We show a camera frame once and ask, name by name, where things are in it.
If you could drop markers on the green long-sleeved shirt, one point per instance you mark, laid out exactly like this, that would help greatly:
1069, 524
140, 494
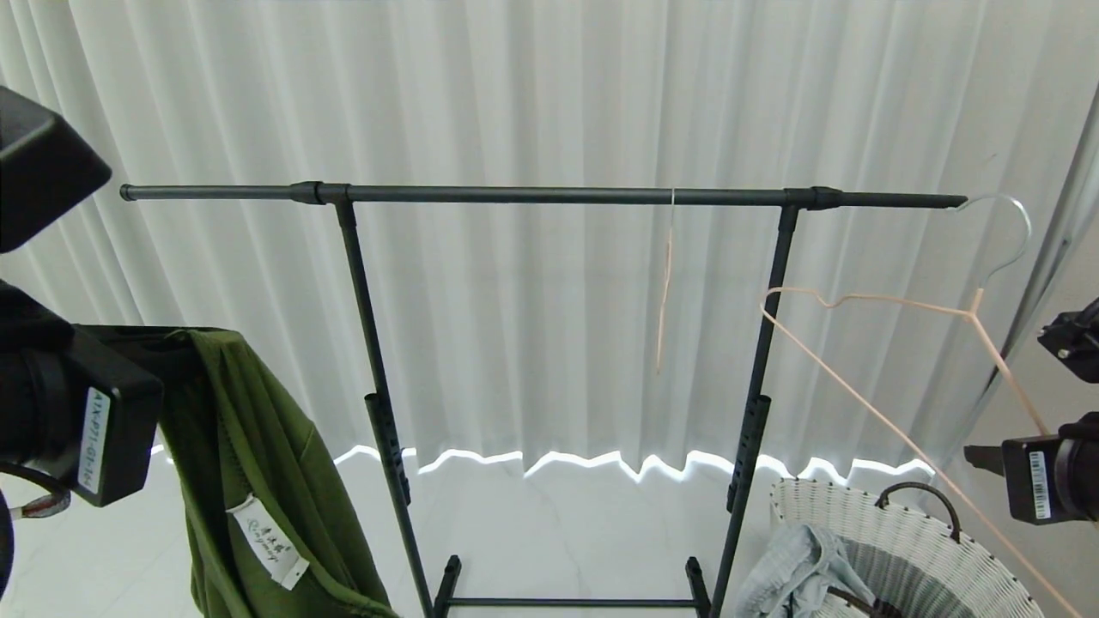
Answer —
258, 446

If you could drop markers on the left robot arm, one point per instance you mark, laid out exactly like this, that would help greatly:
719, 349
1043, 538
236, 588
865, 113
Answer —
51, 403

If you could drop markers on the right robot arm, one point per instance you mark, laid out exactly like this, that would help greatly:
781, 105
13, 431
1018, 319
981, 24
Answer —
1060, 472

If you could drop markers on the black clothes rack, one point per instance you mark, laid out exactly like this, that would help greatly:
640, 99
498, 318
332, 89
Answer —
558, 196

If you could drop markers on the pink clothes hanger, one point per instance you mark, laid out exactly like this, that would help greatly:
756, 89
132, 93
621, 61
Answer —
665, 283
975, 314

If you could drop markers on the white laundry basket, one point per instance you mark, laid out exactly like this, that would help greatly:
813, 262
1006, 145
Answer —
936, 549

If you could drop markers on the white curtain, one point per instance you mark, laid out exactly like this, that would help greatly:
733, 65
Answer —
515, 343

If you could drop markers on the pale grey garment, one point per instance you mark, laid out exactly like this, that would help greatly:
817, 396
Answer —
798, 566

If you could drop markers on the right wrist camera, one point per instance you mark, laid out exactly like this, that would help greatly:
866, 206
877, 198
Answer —
1073, 339

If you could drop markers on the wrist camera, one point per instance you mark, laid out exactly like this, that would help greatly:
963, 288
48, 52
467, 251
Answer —
1073, 339
39, 163

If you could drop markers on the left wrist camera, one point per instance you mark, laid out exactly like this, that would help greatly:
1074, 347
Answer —
39, 163

